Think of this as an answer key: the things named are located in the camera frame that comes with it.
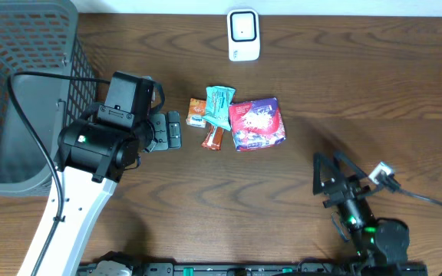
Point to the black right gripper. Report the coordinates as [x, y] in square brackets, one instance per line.
[339, 189]

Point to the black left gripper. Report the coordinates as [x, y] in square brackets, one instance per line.
[172, 129]

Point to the orange tissue pack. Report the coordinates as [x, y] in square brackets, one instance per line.
[197, 109]

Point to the orange chocolate bar wrapper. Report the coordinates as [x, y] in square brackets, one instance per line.
[214, 138]

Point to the teal snack packet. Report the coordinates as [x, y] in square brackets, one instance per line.
[218, 99]

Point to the red purple snack bag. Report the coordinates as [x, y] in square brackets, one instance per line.
[256, 124]

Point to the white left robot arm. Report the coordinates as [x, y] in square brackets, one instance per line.
[90, 161]

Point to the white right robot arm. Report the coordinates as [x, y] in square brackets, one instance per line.
[381, 243]

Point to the white barcode scanner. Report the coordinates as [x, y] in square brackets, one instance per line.
[243, 35]

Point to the grey plastic mesh basket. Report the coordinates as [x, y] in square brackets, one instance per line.
[39, 45]

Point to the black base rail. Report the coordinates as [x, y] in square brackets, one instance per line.
[118, 263]

